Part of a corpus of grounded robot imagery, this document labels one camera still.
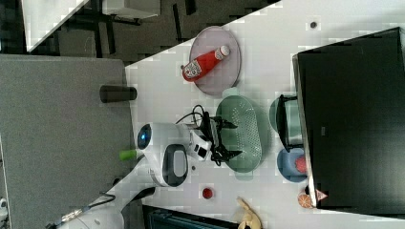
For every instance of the orange slice toy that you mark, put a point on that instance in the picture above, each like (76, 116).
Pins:
(304, 201)

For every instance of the purple round plate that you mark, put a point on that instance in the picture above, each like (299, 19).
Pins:
(226, 73)

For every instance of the green mug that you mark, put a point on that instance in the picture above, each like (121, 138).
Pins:
(285, 120)

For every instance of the red button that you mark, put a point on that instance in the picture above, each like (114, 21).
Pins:
(207, 193)

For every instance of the toaster oven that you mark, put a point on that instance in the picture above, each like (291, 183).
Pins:
(351, 105)

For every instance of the red ketchup bottle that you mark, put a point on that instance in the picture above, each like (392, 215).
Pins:
(200, 66)

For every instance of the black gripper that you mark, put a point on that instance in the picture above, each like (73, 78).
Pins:
(210, 127)

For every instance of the black cylinder post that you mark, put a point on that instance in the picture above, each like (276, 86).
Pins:
(112, 93)

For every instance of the toy banana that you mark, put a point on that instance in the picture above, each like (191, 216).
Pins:
(250, 218)

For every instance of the green cylinder cap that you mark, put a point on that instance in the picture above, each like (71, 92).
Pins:
(127, 154)

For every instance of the blue small bowl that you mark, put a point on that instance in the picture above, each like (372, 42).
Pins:
(286, 165)

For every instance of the toy strawberry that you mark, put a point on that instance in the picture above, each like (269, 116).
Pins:
(300, 164)

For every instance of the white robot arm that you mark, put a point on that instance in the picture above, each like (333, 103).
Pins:
(163, 162)

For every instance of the green oval strainer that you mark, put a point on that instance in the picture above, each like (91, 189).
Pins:
(242, 112)

